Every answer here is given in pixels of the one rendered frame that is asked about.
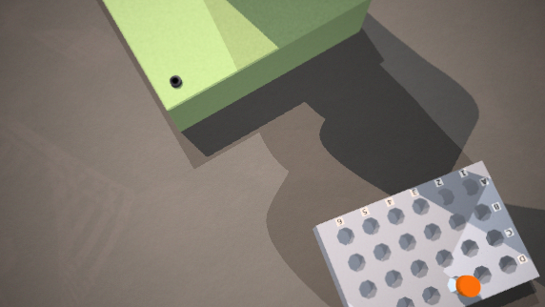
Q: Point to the white tube rack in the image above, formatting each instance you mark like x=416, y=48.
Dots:
x=474, y=208

